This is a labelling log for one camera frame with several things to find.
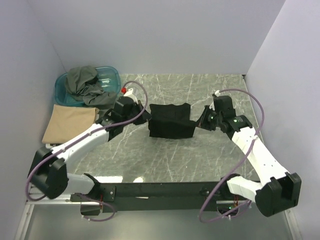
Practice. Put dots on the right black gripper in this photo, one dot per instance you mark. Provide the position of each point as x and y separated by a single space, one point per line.
203 123

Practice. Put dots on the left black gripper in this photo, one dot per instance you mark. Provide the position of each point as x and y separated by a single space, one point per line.
144 116

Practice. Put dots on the black t shirt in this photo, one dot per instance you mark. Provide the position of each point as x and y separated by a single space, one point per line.
171 121

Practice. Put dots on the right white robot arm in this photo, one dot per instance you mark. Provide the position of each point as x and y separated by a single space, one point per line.
246 138

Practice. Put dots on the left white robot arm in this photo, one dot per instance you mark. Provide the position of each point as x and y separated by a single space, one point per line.
49 170

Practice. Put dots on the teal plastic bin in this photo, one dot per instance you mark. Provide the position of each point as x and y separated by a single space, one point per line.
108 78

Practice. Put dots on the grey t shirt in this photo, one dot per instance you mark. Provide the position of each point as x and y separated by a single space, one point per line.
82 83

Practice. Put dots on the folded tan t shirt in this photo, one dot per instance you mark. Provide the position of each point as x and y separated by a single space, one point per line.
67 122

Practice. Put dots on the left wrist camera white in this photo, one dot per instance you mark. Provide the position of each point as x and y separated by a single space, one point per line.
130 93

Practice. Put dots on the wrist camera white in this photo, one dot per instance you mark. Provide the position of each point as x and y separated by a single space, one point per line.
130 93
216 94

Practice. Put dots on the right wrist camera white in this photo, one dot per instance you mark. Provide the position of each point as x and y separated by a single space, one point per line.
216 94

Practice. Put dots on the aluminium frame rail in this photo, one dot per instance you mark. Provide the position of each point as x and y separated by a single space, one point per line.
270 193

